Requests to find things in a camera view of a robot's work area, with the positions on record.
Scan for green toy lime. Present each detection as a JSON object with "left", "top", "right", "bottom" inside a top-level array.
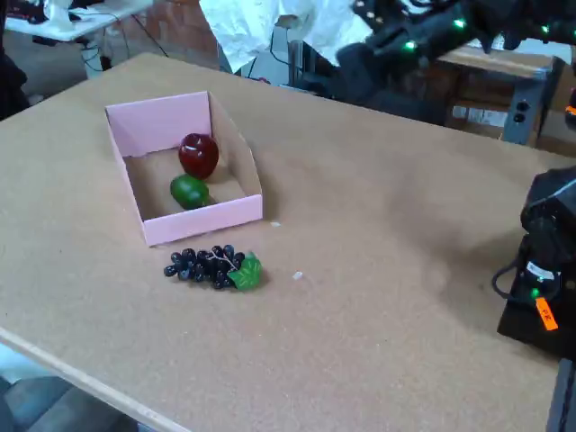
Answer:
[{"left": 169, "top": 175, "right": 211, "bottom": 211}]

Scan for pink cardboard box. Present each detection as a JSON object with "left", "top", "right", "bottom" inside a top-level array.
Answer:
[{"left": 104, "top": 90, "right": 265, "bottom": 248}]

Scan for black toy grapes with leaf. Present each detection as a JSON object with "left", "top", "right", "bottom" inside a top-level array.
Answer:
[{"left": 163, "top": 244, "right": 264, "bottom": 293}]

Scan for red toy pomegranate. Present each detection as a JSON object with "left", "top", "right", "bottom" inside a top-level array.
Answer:
[{"left": 177, "top": 132, "right": 221, "bottom": 180}]

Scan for wooden workbench top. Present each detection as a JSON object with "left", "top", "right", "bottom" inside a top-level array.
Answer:
[{"left": 436, "top": 42, "right": 559, "bottom": 82}]

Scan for grey metal leg with outlets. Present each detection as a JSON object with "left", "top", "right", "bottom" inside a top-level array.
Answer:
[{"left": 502, "top": 58, "right": 566, "bottom": 146}]

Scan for white desk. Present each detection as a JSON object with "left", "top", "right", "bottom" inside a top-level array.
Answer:
[{"left": 3, "top": 0, "right": 154, "bottom": 44}]

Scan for small white figure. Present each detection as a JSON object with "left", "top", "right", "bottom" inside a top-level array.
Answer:
[{"left": 43, "top": 0, "right": 77, "bottom": 32}]

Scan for black office chair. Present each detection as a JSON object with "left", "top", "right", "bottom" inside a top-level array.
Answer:
[{"left": 0, "top": 44, "right": 31, "bottom": 122}]

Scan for grey metal frame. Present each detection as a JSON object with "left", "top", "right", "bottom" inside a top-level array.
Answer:
[{"left": 287, "top": 39, "right": 316, "bottom": 91}]

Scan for black base cable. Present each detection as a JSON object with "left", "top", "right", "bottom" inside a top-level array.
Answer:
[{"left": 490, "top": 263, "right": 526, "bottom": 302}]

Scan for dark metal post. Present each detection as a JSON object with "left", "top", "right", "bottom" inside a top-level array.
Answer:
[{"left": 544, "top": 357, "right": 576, "bottom": 432}]

